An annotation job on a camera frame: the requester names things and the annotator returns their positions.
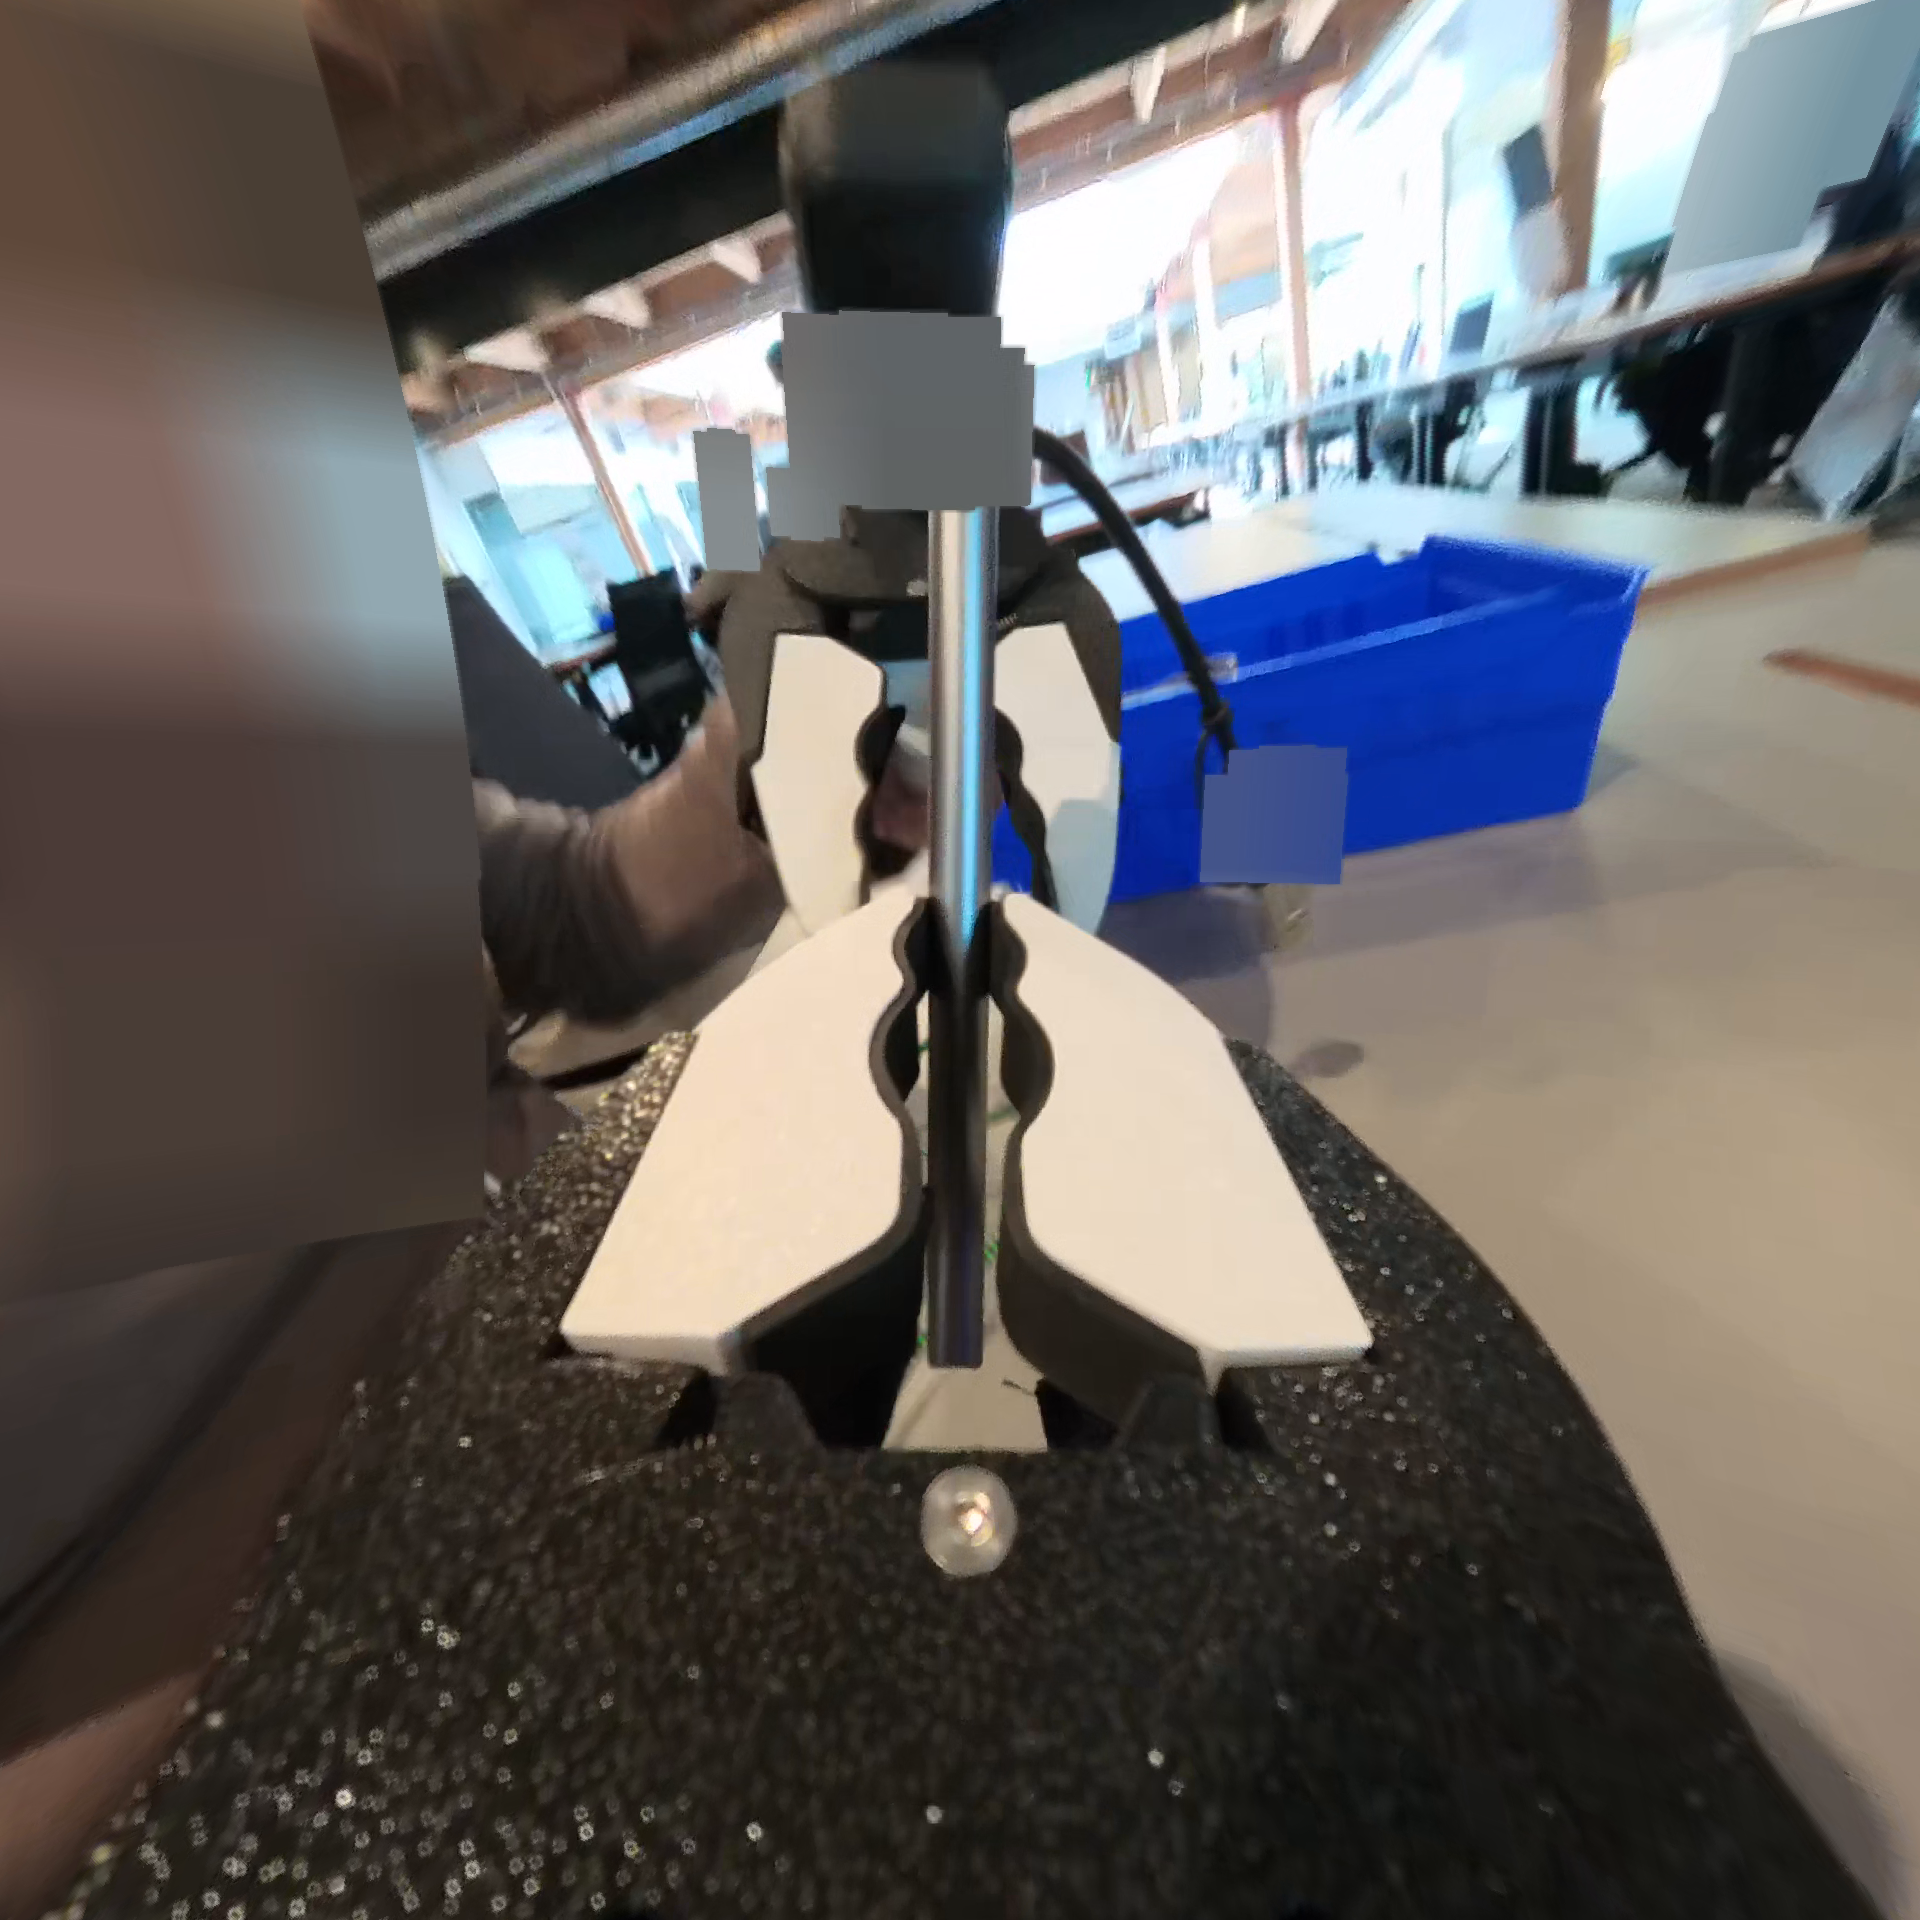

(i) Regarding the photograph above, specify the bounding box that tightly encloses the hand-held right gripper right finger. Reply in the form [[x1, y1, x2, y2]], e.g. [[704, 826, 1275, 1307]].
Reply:
[[979, 897, 1376, 1444]]

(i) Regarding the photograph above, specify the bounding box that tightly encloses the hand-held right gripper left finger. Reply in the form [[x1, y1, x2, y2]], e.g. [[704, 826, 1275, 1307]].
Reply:
[[559, 897, 944, 1449]]

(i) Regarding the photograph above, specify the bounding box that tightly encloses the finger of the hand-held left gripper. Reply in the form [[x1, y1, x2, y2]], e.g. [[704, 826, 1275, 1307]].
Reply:
[[742, 627, 905, 934], [994, 619, 1129, 938]]

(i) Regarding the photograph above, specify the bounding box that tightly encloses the silver metal rod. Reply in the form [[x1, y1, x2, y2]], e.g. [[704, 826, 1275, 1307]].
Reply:
[[925, 506, 999, 1369]]

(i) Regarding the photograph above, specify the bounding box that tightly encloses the black cable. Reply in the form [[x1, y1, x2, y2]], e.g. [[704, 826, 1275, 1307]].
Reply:
[[1029, 428, 1241, 783]]

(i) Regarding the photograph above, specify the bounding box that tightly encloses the person's left forearm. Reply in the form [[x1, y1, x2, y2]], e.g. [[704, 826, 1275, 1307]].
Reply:
[[477, 704, 789, 1038]]

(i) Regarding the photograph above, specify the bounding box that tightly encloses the black office chair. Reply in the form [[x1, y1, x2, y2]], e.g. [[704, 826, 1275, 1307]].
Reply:
[[603, 571, 717, 755]]

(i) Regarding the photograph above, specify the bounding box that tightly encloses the blue plastic bin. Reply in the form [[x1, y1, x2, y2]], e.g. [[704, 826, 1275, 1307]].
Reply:
[[990, 535, 1652, 905]]

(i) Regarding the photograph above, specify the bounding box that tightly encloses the long black desk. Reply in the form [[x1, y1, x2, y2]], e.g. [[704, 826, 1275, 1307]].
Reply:
[[1306, 238, 1920, 503]]

